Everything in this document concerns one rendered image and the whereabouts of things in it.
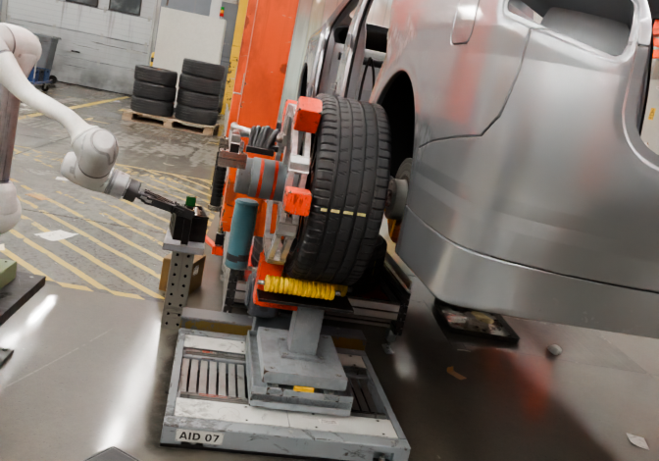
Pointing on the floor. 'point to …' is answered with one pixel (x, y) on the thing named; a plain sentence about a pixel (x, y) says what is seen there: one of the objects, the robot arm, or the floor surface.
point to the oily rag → (475, 326)
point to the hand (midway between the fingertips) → (183, 211)
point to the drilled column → (177, 288)
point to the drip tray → (500, 329)
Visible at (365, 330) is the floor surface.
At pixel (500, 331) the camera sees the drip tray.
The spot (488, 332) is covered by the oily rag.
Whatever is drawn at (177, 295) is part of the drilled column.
